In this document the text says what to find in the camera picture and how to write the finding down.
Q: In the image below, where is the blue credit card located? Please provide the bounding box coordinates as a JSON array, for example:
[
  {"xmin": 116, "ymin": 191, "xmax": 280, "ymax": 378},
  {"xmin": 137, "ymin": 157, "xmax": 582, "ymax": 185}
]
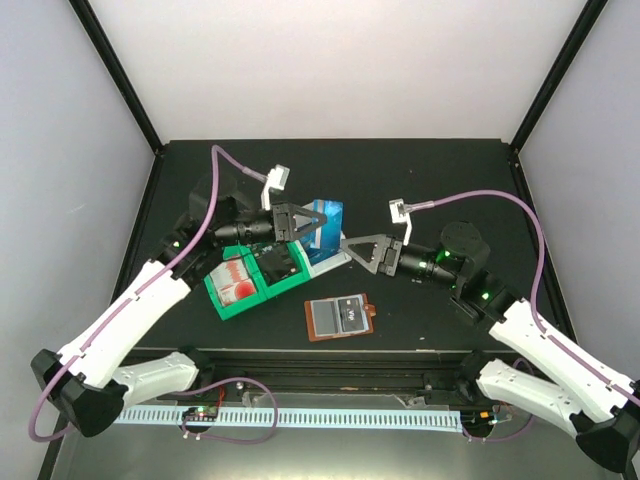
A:
[{"xmin": 300, "ymin": 199, "xmax": 344, "ymax": 251}]

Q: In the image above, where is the brown leather card holder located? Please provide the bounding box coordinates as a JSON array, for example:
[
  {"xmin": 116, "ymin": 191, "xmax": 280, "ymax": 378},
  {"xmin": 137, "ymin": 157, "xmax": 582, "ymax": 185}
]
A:
[{"xmin": 304, "ymin": 293, "xmax": 376, "ymax": 342}]

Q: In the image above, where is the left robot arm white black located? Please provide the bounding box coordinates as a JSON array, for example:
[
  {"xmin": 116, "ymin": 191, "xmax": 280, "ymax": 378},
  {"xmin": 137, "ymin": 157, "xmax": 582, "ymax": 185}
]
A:
[{"xmin": 28, "ymin": 179, "xmax": 327, "ymax": 441}]

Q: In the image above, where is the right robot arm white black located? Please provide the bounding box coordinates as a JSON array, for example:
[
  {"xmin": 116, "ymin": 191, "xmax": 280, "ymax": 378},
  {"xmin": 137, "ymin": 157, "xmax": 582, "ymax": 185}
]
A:
[{"xmin": 341, "ymin": 222, "xmax": 639, "ymax": 473}]

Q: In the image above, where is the blue cards stack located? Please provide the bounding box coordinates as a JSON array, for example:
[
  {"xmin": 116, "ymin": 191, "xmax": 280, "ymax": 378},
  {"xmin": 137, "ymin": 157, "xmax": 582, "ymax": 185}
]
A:
[{"xmin": 305, "ymin": 248, "xmax": 338, "ymax": 266}]

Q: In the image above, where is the black vip cards stack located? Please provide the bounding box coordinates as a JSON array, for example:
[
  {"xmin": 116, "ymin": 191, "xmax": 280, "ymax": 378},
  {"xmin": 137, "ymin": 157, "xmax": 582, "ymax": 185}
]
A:
[{"xmin": 253, "ymin": 243, "xmax": 298, "ymax": 286}]

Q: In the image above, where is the red white cards stack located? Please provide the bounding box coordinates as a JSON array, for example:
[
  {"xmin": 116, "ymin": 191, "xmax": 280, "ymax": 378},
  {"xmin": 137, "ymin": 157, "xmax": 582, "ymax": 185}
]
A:
[{"xmin": 210, "ymin": 258, "xmax": 257, "ymax": 307}]

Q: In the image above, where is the white bin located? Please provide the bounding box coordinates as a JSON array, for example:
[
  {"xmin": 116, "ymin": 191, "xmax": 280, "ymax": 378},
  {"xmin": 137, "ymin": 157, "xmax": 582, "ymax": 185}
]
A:
[{"xmin": 301, "ymin": 241, "xmax": 352, "ymax": 278}]

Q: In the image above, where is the green bin middle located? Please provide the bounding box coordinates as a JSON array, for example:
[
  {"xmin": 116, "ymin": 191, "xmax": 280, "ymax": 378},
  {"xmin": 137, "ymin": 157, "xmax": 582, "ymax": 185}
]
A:
[{"xmin": 250, "ymin": 242, "xmax": 311, "ymax": 299}]

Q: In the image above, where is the green bin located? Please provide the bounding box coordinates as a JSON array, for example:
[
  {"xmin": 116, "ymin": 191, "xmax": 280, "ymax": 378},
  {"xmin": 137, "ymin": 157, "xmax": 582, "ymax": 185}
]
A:
[
  {"xmin": 204, "ymin": 245, "xmax": 268, "ymax": 321},
  {"xmin": 250, "ymin": 242, "xmax": 311, "ymax": 299}
]

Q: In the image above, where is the green bin left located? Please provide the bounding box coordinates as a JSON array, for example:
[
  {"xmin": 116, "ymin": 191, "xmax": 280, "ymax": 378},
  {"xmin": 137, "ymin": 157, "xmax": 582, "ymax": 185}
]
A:
[{"xmin": 204, "ymin": 245, "xmax": 268, "ymax": 321}]

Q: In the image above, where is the small circuit board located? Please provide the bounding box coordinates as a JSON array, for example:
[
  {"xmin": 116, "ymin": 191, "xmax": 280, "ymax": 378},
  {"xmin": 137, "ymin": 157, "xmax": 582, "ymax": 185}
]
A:
[{"xmin": 182, "ymin": 406, "xmax": 219, "ymax": 422}]

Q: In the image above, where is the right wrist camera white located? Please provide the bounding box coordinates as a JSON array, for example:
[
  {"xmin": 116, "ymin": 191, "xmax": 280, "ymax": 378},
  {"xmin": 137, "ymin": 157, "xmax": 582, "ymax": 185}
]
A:
[{"xmin": 388, "ymin": 199, "xmax": 413, "ymax": 246}]

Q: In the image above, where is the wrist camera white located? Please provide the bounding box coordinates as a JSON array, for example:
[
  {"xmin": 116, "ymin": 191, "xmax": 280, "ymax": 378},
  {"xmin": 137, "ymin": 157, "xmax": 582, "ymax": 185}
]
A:
[
  {"xmin": 388, "ymin": 199, "xmax": 413, "ymax": 246},
  {"xmin": 261, "ymin": 164, "xmax": 290, "ymax": 210}
]

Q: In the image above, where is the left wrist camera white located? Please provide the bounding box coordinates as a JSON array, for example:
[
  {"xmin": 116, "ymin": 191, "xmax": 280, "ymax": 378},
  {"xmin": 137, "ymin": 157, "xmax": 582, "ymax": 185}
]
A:
[{"xmin": 261, "ymin": 164, "xmax": 290, "ymax": 210}]

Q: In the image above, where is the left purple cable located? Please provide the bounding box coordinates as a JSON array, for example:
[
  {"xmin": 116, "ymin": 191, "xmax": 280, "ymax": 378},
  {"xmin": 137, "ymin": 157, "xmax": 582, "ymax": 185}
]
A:
[{"xmin": 28, "ymin": 144, "xmax": 269, "ymax": 444}]

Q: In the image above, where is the black aluminium rail front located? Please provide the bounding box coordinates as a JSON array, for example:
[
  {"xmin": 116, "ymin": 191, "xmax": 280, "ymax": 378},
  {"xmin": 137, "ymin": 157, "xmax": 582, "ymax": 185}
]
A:
[{"xmin": 205, "ymin": 350, "xmax": 472, "ymax": 403}]

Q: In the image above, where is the white slotted cable duct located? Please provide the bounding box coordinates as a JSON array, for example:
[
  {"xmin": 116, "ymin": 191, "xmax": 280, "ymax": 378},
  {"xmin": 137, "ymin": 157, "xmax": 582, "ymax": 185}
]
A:
[{"xmin": 116, "ymin": 405, "xmax": 463, "ymax": 433}]

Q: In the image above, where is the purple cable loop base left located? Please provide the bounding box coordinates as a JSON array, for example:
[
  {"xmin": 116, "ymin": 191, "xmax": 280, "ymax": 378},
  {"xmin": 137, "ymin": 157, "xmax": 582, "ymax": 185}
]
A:
[{"xmin": 179, "ymin": 375, "xmax": 279, "ymax": 445}]

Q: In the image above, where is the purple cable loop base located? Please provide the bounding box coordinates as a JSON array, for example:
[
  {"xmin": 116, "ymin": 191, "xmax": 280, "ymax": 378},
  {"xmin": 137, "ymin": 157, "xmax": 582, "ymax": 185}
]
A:
[
  {"xmin": 462, "ymin": 414, "xmax": 534, "ymax": 445},
  {"xmin": 179, "ymin": 375, "xmax": 279, "ymax": 445}
]

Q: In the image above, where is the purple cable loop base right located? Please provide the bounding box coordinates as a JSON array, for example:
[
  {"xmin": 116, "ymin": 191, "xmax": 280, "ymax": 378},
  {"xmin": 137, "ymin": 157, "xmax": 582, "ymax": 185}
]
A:
[{"xmin": 462, "ymin": 414, "xmax": 534, "ymax": 445}]

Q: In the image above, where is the left black frame post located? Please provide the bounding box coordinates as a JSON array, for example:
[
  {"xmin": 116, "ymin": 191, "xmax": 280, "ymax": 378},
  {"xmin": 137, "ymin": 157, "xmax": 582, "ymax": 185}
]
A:
[{"xmin": 69, "ymin": 0, "xmax": 164, "ymax": 155}]

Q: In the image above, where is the black frame post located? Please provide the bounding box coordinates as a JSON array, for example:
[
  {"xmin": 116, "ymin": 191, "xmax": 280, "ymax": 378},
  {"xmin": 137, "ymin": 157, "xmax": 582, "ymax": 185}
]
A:
[
  {"xmin": 510, "ymin": 0, "xmax": 608, "ymax": 153},
  {"xmin": 69, "ymin": 0, "xmax": 164, "ymax": 155}
]

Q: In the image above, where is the right black frame post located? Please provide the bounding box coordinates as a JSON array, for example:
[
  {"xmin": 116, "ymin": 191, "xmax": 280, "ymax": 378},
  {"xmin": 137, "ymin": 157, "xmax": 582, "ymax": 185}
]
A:
[{"xmin": 510, "ymin": 0, "xmax": 608, "ymax": 153}]

